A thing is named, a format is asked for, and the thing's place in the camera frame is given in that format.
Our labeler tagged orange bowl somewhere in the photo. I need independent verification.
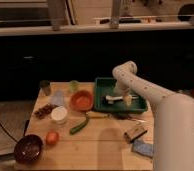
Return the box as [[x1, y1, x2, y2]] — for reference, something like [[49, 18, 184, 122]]
[[70, 90, 93, 111]]

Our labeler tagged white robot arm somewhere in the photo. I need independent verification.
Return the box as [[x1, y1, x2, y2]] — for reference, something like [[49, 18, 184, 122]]
[[112, 61, 194, 171]]

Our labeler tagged bunch of dark grapes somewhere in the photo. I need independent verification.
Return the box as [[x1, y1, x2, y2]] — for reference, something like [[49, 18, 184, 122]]
[[34, 104, 56, 119]]

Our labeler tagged white round container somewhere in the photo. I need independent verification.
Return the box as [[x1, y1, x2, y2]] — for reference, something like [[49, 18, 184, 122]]
[[51, 106, 68, 124]]

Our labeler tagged blue sponge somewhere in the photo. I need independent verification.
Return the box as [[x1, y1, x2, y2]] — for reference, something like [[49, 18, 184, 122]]
[[133, 140, 153, 158]]

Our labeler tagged clear plastic cup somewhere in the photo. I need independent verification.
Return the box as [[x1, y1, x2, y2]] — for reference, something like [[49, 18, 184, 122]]
[[50, 90, 65, 106]]

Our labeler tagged brown wooden block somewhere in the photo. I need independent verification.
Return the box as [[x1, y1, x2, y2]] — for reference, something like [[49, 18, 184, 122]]
[[124, 124, 147, 143]]

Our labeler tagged green cucumber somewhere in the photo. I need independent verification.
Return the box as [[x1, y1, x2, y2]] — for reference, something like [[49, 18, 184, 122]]
[[69, 118, 89, 135]]

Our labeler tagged orange tomato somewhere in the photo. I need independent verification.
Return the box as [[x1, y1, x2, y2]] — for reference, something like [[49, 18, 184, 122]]
[[45, 131, 59, 145]]

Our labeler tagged dark metal cup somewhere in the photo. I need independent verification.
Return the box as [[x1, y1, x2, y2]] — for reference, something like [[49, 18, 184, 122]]
[[39, 80, 51, 96]]

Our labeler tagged yellow handled knife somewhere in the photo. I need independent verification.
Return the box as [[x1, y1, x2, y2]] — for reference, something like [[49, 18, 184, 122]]
[[86, 111, 146, 123]]

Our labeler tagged green plastic tray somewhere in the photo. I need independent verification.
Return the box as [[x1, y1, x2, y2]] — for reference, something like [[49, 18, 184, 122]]
[[94, 77, 148, 114]]

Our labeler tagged green plastic cup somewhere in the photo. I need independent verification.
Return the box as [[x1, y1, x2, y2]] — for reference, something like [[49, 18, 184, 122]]
[[69, 80, 79, 93]]

